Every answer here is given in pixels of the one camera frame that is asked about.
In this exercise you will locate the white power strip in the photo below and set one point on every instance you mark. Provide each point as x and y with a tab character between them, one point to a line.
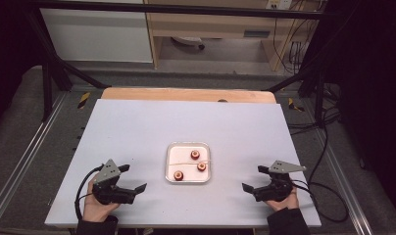
279	4

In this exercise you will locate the dark curtain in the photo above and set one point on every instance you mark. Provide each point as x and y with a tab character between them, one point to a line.
6	49
375	98

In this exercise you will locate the thin wooden skewer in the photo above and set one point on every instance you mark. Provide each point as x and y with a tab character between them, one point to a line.
183	163

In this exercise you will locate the red round fruit piece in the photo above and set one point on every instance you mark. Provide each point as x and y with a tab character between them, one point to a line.
178	175
201	166
195	154

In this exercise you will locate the person's left hand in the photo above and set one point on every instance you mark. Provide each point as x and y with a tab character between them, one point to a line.
94	210

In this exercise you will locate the white table board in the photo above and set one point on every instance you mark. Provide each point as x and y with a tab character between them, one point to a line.
137	137

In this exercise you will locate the black metal frame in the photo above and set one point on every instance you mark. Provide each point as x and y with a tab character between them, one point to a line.
186	9

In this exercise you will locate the white cabinet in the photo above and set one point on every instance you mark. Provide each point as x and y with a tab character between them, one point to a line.
94	36

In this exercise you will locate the person's right hand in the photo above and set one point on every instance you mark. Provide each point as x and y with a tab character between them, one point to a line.
286	204

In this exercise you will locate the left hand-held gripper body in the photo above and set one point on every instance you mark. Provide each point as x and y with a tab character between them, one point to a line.
106	174

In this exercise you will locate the light wooden desk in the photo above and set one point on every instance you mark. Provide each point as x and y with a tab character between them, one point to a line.
212	27

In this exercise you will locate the clear square plastic tray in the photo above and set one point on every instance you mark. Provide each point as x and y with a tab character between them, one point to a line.
186	169

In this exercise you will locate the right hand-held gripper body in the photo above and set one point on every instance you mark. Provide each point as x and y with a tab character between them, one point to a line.
277	191

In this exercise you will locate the aluminium floor rail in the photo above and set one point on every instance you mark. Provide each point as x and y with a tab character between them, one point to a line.
26	153
341	179

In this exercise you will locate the wooden table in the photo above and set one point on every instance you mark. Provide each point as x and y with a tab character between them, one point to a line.
186	94

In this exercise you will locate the office chair base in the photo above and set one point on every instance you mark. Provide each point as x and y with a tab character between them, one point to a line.
188	40

